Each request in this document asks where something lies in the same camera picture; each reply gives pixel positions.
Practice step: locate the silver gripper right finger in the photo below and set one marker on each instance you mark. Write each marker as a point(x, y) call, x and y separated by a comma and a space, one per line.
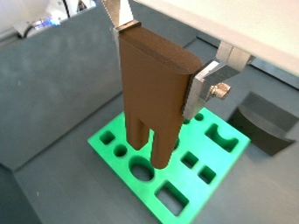
point(207, 83)

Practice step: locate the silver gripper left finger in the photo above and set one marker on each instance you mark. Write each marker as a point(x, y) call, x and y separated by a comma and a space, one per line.
point(122, 18)

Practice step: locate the brown two-pronged peg object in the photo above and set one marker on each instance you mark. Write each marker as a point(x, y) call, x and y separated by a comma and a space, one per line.
point(157, 71)

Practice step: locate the dark grey wedge block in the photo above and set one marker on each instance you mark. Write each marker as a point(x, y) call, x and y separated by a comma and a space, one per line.
point(265, 123)

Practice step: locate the green shape-sorting board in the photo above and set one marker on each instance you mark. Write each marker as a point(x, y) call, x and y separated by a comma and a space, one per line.
point(177, 191)

